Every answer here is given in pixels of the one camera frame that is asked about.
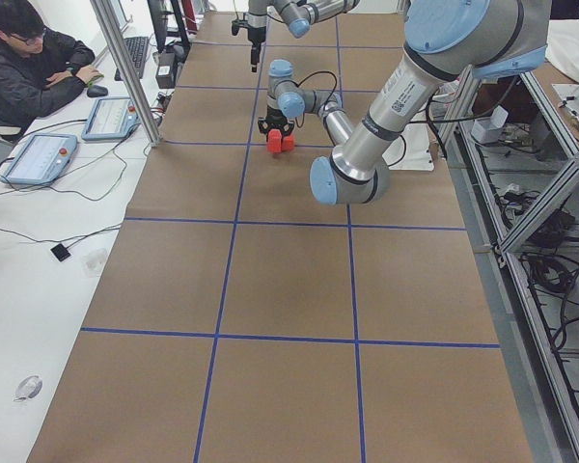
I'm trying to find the black keyboard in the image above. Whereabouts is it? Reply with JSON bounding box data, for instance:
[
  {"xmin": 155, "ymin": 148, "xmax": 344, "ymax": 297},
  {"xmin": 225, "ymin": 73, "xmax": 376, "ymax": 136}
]
[{"xmin": 124, "ymin": 36, "xmax": 149, "ymax": 79}]

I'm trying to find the teach pendant far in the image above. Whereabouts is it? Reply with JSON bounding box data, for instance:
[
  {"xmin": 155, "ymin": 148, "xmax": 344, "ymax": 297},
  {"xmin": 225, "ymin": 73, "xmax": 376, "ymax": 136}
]
[{"xmin": 81, "ymin": 96, "xmax": 139, "ymax": 142}]

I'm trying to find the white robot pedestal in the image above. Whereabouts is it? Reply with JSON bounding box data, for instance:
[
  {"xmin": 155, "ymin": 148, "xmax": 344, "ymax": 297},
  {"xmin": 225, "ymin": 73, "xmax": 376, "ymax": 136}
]
[{"xmin": 383, "ymin": 103, "xmax": 434, "ymax": 172}]

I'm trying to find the small black square device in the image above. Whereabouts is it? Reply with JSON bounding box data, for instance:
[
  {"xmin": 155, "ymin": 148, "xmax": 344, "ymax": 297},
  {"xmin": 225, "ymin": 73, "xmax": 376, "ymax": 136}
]
[{"xmin": 50, "ymin": 243, "xmax": 71, "ymax": 262}]

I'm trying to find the person in black jacket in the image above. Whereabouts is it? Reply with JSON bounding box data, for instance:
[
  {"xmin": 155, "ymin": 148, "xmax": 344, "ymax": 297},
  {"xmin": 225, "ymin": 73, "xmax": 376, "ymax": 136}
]
[{"xmin": 0, "ymin": 1, "xmax": 101, "ymax": 131}]

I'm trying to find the aluminium frame post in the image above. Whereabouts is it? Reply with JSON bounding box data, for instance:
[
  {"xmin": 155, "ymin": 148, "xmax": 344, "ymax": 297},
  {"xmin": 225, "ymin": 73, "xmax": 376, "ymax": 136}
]
[{"xmin": 90, "ymin": 0, "xmax": 161, "ymax": 148}]

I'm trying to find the teach pendant near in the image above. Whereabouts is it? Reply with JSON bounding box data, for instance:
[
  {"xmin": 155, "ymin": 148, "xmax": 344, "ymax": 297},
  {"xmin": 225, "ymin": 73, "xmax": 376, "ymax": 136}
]
[{"xmin": 0, "ymin": 133, "xmax": 79, "ymax": 186}]

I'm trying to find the red block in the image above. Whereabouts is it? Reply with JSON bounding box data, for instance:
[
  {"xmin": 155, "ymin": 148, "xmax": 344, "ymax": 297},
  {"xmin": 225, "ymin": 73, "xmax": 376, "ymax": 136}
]
[
  {"xmin": 281, "ymin": 134, "xmax": 295, "ymax": 152},
  {"xmin": 266, "ymin": 140, "xmax": 283, "ymax": 154},
  {"xmin": 266, "ymin": 129, "xmax": 283, "ymax": 143}
]

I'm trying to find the aluminium side frame rack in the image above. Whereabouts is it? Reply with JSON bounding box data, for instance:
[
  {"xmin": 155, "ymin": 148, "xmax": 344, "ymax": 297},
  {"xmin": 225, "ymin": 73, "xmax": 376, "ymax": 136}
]
[{"xmin": 441, "ymin": 65, "xmax": 579, "ymax": 462}]

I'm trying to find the black power adapter box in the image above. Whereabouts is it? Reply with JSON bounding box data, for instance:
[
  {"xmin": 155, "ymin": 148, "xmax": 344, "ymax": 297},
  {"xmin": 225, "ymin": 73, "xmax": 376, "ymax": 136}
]
[{"xmin": 155, "ymin": 52, "xmax": 177, "ymax": 90}]

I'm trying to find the teach pendant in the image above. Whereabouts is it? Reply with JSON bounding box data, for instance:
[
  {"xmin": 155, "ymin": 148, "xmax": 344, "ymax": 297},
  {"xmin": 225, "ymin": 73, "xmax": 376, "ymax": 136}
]
[
  {"xmin": 0, "ymin": 133, "xmax": 79, "ymax": 186},
  {"xmin": 81, "ymin": 96, "xmax": 139, "ymax": 142}
]

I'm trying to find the crumpled clear plastic wrap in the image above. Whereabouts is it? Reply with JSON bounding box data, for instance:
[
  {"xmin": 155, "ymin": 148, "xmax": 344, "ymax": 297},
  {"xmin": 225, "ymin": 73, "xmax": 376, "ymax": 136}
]
[{"xmin": 14, "ymin": 375, "xmax": 43, "ymax": 402}]

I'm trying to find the black computer mouse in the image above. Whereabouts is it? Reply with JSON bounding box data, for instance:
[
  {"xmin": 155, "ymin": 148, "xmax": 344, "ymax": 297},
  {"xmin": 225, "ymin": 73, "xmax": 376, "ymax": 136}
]
[{"xmin": 86, "ymin": 85, "xmax": 109, "ymax": 98}]

